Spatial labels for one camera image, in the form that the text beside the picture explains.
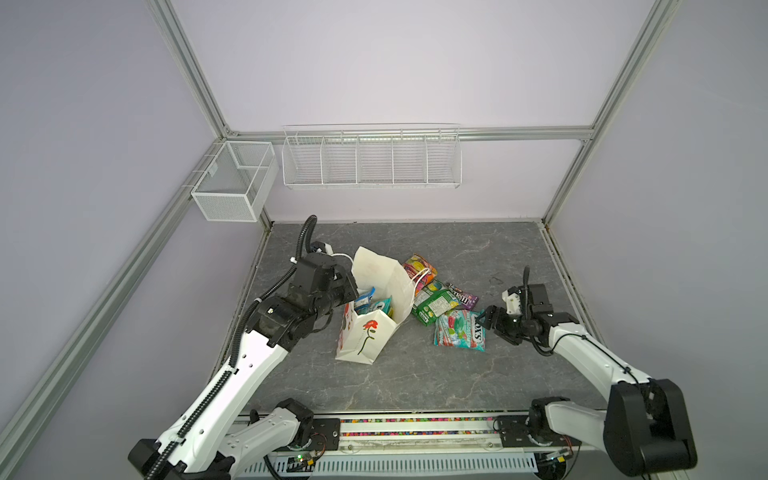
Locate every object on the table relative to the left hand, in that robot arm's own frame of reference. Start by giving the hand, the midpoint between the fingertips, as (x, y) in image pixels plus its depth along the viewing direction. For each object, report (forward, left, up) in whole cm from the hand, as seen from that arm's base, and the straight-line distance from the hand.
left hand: (357, 283), depth 70 cm
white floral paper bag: (-8, 0, -12) cm, 15 cm away
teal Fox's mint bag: (-2, -28, -24) cm, 37 cm away
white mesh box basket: (+45, +43, -4) cm, 62 cm away
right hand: (-3, -36, -22) cm, 42 cm away
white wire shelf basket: (+49, -4, +2) cm, 49 cm away
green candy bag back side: (+6, -20, -24) cm, 32 cm away
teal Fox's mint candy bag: (+3, -6, -16) cm, 18 cm away
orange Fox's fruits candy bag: (+19, -18, -24) cm, 36 cm away
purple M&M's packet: (+8, -33, -26) cm, 42 cm away
